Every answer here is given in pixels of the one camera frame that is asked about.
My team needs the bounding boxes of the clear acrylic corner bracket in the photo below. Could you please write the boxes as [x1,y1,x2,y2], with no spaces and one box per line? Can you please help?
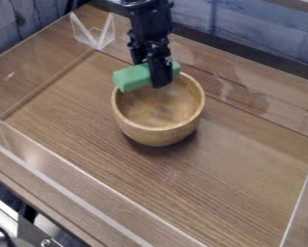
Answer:
[69,13,115,51]

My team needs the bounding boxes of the black cable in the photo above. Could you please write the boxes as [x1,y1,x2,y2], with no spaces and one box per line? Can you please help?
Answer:
[0,224,16,247]

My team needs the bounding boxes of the green rectangular block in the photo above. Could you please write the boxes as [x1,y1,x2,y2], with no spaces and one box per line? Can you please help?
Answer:
[112,62,180,93]

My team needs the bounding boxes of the round wooden bowl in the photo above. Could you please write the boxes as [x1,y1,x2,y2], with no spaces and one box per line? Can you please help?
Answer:
[111,72,205,147]

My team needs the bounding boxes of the clear acrylic front barrier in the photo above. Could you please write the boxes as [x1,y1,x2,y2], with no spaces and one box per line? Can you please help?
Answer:
[0,119,207,247]

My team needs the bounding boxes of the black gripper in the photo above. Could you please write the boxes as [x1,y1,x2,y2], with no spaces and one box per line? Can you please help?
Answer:
[121,0,173,88]

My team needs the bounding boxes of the black metal mount with bolt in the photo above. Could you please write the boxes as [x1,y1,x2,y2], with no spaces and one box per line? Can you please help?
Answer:
[17,216,64,247]

